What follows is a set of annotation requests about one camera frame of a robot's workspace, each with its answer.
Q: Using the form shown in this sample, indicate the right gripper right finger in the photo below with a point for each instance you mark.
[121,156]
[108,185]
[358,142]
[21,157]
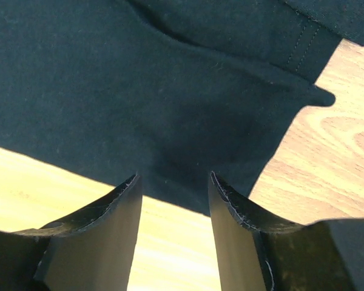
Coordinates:
[258,250]

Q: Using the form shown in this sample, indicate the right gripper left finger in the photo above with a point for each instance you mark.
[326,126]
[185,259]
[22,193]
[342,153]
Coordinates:
[89,249]

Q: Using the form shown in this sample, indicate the black t shirt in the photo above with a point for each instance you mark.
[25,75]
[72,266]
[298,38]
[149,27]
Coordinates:
[172,90]

